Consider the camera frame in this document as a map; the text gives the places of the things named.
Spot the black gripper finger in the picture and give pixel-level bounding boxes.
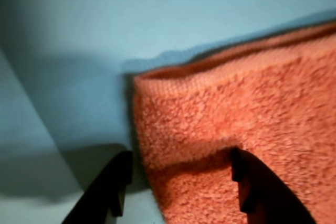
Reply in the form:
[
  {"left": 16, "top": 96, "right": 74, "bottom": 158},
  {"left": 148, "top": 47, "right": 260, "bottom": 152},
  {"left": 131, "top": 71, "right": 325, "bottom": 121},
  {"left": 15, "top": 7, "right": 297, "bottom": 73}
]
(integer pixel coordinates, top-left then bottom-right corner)
[
  {"left": 61, "top": 150, "right": 133, "bottom": 224},
  {"left": 230, "top": 147, "right": 316, "bottom": 224}
]

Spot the orange terry towel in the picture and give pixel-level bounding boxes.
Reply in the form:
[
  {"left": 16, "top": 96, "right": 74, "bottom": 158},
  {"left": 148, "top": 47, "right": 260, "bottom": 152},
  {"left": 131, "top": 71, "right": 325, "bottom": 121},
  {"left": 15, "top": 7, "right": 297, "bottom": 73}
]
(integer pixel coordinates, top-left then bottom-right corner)
[{"left": 132, "top": 20, "right": 336, "bottom": 224}]

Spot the grey table mat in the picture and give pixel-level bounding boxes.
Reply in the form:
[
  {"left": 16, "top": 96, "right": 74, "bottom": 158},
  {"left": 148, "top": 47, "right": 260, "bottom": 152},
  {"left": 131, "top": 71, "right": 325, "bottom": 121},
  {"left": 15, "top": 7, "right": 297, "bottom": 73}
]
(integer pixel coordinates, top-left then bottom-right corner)
[{"left": 0, "top": 0, "right": 336, "bottom": 201}]

